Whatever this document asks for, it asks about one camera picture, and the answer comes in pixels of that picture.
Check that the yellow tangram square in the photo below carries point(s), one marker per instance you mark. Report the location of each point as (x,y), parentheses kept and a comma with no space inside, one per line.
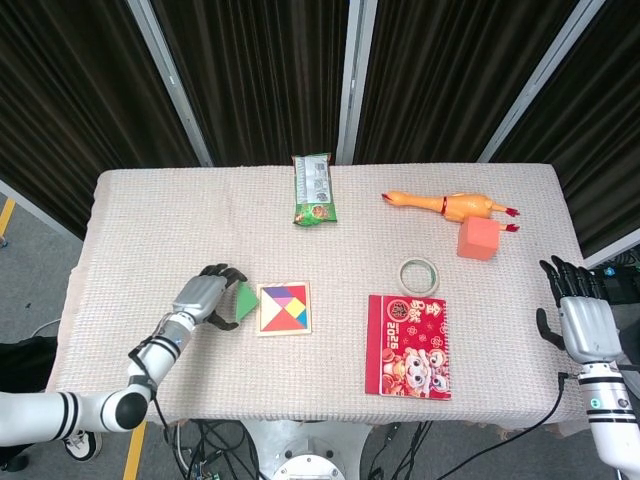
(295,309)

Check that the black device with teal light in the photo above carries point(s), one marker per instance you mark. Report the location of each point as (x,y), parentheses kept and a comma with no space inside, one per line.
(620,280)

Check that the clear tape roll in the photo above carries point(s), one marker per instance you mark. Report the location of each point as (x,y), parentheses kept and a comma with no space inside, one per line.
(403,280)

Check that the purple tangram piece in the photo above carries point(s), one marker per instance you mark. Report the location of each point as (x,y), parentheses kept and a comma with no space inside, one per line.
(280,293)

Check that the wooden tangram puzzle tray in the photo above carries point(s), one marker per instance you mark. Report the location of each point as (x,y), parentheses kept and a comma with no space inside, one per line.
(309,310)

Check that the grey metal frame rail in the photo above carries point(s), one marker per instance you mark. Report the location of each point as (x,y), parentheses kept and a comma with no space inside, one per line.
(35,210)
(612,255)

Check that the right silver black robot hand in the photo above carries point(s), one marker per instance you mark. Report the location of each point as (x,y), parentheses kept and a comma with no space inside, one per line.
(590,330)

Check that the green snack packet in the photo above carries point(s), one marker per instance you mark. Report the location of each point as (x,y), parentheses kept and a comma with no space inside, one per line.
(314,192)

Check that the red 2026 spiral calendar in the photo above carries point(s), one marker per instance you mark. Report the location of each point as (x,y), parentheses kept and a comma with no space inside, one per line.
(407,345)

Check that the yellow rubber chicken toy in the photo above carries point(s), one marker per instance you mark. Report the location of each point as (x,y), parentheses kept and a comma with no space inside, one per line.
(465,205)

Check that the pink tangram triangle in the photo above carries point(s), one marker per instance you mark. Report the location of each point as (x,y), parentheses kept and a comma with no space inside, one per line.
(285,303)

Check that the dark pleated curtain panel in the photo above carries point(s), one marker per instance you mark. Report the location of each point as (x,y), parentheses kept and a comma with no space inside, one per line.
(600,125)
(75,110)
(260,75)
(450,75)

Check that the green triangle puzzle piece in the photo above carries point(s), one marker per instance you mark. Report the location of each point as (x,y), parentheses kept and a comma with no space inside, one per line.
(247,302)

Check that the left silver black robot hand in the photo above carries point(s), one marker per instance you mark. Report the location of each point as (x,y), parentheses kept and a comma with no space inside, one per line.
(197,297)

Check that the beige woven tablecloth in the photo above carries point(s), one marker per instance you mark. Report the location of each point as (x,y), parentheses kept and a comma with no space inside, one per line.
(225,240)

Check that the orange foam cube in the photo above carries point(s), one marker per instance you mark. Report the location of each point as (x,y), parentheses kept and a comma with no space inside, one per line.
(477,240)

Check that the blue tangram triangle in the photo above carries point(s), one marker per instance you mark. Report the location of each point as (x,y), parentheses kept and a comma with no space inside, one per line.
(302,320)

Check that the red tangram triangle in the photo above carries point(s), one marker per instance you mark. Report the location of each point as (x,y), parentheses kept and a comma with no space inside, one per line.
(284,322)

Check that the white black sneaker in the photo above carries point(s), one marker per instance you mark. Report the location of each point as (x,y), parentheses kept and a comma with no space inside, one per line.
(82,447)

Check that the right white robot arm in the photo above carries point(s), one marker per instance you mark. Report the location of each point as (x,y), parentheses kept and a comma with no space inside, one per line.
(610,420)

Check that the grey metal frame post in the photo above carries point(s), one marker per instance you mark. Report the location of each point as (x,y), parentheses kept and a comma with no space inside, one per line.
(540,80)
(170,80)
(356,75)

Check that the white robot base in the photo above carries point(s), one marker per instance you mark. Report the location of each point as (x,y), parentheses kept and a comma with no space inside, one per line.
(305,450)

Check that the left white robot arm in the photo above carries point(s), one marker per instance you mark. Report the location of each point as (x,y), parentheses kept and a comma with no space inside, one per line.
(40,415)

